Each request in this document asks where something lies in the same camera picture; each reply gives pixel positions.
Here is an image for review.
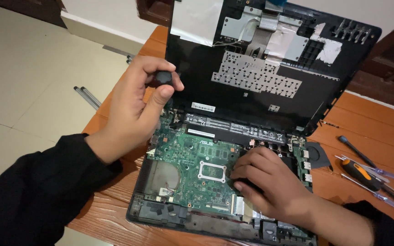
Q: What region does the person's left hand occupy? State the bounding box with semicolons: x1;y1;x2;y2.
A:
85;56;185;165

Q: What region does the grey metal rod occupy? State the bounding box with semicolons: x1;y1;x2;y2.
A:
73;86;98;110
80;86;102;108

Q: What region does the black laptop keyboard cover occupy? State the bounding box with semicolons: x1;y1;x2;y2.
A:
164;0;382;138

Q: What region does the blue tip black screwdriver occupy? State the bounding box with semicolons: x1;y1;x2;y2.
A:
337;135;377;168

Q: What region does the clear purple handle screwdriver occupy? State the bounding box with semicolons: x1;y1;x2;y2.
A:
334;155;394;181
341;173;394;213

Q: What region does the orange black handle screwdriver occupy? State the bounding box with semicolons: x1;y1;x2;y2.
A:
341;159;394;208

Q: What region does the black plastic fan cover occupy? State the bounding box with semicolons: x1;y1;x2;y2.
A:
305;141;333;171

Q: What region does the grey flat ribbon cable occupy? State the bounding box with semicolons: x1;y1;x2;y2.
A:
248;0;284;58

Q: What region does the black laptop base case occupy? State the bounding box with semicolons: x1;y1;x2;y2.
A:
126;109;318;246

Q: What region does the black laptop battery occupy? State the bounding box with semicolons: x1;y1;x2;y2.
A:
183;113;288;146

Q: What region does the dark wooden door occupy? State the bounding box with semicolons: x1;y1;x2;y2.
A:
135;0;174;27

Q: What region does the person's right hand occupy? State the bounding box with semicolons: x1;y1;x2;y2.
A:
229;147;316;227

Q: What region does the green laptop motherboard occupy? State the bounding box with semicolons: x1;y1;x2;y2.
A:
147;114;313;216

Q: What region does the dark wooden furniture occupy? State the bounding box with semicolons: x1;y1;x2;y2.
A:
346;14;394;114

